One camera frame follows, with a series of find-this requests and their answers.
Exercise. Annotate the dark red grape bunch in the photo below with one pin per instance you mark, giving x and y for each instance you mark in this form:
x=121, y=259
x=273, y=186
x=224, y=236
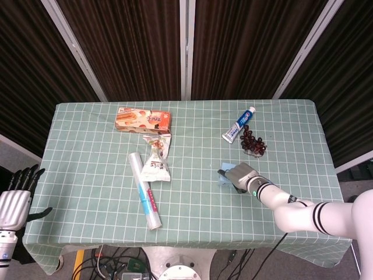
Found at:
x=253, y=142

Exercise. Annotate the clear plastic wrap roll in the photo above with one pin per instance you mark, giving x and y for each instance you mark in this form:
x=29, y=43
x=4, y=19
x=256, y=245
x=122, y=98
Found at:
x=144, y=191

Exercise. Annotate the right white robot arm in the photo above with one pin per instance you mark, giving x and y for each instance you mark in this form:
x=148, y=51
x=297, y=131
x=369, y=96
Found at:
x=306, y=210

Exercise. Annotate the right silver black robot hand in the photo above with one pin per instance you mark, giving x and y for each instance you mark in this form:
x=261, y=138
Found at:
x=239, y=175

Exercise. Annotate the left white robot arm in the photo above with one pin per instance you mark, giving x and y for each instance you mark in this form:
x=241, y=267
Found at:
x=6, y=248

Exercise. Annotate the green circuit board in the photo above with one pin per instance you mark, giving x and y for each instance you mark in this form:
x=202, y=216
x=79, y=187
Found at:
x=134, y=265

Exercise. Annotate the orange biscuit box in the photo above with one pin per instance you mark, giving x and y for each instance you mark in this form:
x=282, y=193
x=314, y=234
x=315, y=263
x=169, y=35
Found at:
x=142, y=120

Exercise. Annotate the blue white toothpaste tube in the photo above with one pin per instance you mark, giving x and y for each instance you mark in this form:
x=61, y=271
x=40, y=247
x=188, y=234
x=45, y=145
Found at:
x=238, y=125

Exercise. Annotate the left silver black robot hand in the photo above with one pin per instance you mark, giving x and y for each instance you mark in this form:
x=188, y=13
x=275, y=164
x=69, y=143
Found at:
x=13, y=201

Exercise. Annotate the green white checkered tablecloth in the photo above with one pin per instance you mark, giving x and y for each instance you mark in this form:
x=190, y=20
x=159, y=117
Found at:
x=186, y=175

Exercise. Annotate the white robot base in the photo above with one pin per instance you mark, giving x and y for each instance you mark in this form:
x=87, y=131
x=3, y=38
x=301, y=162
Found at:
x=180, y=264

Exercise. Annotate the yellow floor tape strip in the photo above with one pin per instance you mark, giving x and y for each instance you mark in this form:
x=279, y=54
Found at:
x=78, y=262

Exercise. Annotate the grey metal partition post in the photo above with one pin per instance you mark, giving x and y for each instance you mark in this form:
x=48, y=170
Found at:
x=186, y=49
x=306, y=48
x=74, y=49

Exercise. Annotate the light blue numbered cube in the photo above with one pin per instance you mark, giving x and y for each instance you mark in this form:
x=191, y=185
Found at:
x=224, y=175

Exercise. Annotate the white snack bag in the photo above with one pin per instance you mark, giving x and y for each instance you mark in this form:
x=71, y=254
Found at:
x=156, y=159

